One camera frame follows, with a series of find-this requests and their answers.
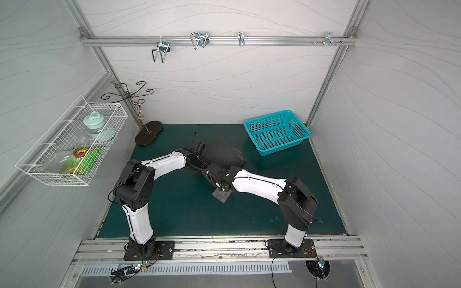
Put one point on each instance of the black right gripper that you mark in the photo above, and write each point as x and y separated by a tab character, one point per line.
221	189

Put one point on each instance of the dark grey long pants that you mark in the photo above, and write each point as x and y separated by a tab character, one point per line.
223	155

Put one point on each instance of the dark oval stand base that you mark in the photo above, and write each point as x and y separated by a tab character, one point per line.
148	134

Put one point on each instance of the teal plastic mesh basket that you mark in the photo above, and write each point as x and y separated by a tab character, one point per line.
276	132

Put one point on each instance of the ornate metal hook stand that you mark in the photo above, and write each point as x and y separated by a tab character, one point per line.
135	98

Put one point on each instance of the pale green lidded jar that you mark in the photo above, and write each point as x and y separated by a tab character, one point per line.
97	127

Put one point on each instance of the green snack packet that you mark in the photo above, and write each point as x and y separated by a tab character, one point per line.
81	161

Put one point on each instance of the white vent strip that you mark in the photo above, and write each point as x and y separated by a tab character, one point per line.
217	268

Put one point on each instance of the double metal hook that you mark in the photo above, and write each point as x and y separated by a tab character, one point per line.
160	52

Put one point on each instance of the curved metal hook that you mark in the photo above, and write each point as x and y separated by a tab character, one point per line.
199	39

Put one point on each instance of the small metal hook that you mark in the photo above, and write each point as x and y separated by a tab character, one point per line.
241	39

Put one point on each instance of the white wire wall basket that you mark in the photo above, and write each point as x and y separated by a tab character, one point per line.
45	158

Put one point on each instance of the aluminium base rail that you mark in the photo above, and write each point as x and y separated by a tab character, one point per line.
220	249

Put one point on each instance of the metal bracket hook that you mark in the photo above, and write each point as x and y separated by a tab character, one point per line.
328	40

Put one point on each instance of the aluminium top rail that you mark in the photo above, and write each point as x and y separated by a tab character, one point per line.
215	41

